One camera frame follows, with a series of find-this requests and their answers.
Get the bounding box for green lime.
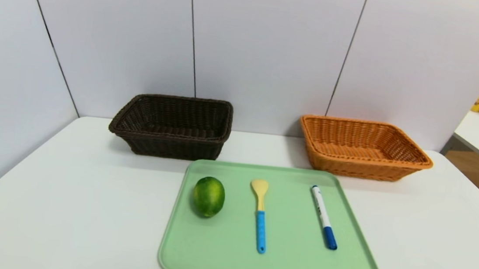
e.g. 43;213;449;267
190;175;227;220

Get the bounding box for yellow spatula with blue handle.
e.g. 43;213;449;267
245;178;273;255

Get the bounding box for white marker with blue cap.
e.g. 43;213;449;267
305;185;344;251

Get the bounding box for dark brown wicker basket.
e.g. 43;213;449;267
106;90;235;164

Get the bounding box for orange wicker basket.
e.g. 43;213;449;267
295;114;437;186

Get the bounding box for light green plastic tray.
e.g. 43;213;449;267
156;156;391;269

